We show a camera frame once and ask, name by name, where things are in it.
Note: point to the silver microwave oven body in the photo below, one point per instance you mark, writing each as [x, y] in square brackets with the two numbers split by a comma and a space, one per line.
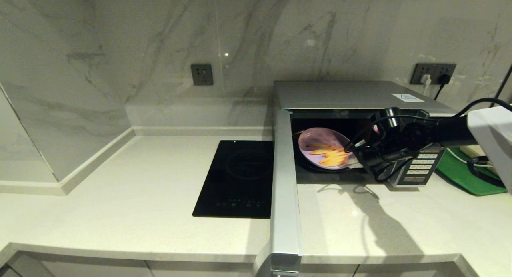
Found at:
[340, 94]

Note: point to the black glass microwave door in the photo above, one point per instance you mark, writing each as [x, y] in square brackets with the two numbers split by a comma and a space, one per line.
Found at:
[284, 189]

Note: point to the black induction cooktop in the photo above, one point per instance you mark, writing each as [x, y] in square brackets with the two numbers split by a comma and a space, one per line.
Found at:
[232, 177]

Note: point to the green plastic tray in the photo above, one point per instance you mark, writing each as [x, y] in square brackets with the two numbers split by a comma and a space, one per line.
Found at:
[456, 177]

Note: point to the grey single wall outlet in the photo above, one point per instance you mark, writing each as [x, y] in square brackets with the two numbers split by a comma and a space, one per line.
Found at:
[202, 74]

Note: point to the white paper sheet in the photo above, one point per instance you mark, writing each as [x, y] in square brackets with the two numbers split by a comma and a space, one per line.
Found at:
[408, 97]

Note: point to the lilac plastic plate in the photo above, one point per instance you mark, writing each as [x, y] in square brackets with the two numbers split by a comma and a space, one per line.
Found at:
[320, 136]

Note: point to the grey double wall outlet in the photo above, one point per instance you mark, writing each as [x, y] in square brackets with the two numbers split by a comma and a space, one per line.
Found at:
[416, 68]

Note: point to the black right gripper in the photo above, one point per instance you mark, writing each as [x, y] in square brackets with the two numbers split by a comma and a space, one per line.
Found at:
[382, 157]

